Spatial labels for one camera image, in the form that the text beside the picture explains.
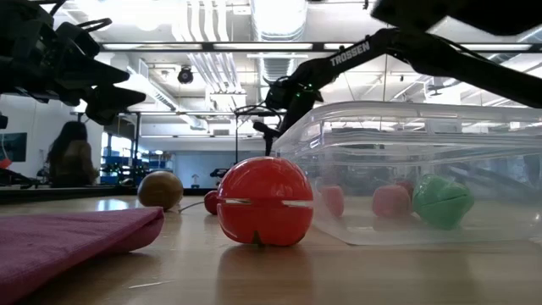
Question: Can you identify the dark wall monitor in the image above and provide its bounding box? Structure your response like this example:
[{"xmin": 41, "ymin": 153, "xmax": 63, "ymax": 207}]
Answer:
[{"xmin": 0, "ymin": 132, "xmax": 28, "ymax": 163}]

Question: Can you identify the black overhead light bar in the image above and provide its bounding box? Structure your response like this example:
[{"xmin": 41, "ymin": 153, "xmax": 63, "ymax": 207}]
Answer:
[{"xmin": 97, "ymin": 41, "xmax": 542, "ymax": 53}]

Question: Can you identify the clear plastic tupperware container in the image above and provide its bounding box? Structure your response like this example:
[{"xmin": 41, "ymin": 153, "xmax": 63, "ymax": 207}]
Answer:
[{"xmin": 270, "ymin": 100, "xmax": 542, "ymax": 247}]

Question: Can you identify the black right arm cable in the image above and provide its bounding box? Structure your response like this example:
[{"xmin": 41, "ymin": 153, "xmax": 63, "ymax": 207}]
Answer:
[{"xmin": 235, "ymin": 103, "xmax": 285, "ymax": 124}]

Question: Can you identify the black background gripper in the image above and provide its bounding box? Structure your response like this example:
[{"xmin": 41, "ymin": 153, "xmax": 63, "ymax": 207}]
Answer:
[{"xmin": 0, "ymin": 168, "xmax": 41, "ymax": 190}]

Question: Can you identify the large red toy tomato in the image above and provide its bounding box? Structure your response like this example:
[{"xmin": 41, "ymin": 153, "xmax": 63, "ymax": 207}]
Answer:
[{"xmin": 216, "ymin": 156, "xmax": 315, "ymax": 247}]

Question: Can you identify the pink cloth mat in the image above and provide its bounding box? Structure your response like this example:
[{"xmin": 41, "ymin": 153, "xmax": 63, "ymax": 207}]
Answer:
[{"xmin": 0, "ymin": 206, "xmax": 165, "ymax": 305}]

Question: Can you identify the silver ventilation duct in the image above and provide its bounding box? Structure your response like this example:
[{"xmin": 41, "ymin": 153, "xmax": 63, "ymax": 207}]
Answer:
[{"xmin": 249, "ymin": 0, "xmax": 309, "ymax": 84}]

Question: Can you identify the green toy pepper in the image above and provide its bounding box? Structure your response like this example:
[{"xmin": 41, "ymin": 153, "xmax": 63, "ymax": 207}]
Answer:
[{"xmin": 412, "ymin": 173, "xmax": 475, "ymax": 231}]

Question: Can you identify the blue storage shelving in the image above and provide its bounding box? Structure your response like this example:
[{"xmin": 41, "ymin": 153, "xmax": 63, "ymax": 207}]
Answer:
[{"xmin": 100, "ymin": 154, "xmax": 174, "ymax": 186}]

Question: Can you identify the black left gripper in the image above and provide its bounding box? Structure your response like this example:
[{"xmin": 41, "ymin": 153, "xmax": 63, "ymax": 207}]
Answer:
[{"xmin": 0, "ymin": 25, "xmax": 147, "ymax": 126}]

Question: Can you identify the brown toy kiwi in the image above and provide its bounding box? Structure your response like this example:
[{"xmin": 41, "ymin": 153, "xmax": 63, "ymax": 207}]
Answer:
[{"xmin": 137, "ymin": 170, "xmax": 185, "ymax": 212}]

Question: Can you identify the black ceiling spot lamp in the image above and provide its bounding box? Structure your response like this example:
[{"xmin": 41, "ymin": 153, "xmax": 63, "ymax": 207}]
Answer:
[{"xmin": 176, "ymin": 65, "xmax": 195, "ymax": 85}]

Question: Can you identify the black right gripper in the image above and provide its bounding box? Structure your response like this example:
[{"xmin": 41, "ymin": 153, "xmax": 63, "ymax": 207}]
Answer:
[{"xmin": 252, "ymin": 63, "xmax": 325, "ymax": 157}]

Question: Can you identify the dark background table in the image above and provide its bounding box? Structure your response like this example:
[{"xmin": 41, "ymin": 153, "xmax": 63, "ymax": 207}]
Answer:
[{"xmin": 0, "ymin": 184, "xmax": 213, "ymax": 205}]

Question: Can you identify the small red toy cherry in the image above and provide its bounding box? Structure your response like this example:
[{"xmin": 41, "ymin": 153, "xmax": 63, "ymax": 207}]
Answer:
[{"xmin": 177, "ymin": 190, "xmax": 220, "ymax": 215}]

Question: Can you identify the person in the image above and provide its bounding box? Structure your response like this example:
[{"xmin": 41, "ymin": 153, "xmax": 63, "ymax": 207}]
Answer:
[{"xmin": 45, "ymin": 121, "xmax": 99, "ymax": 188}]

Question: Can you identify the black metal station frame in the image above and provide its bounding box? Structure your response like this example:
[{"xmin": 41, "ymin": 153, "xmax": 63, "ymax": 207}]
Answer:
[{"xmin": 69, "ymin": 110, "xmax": 300, "ymax": 187}]

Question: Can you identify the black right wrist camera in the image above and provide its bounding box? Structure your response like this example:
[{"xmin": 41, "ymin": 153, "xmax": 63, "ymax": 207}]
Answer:
[{"xmin": 264, "ymin": 77, "xmax": 297, "ymax": 112}]

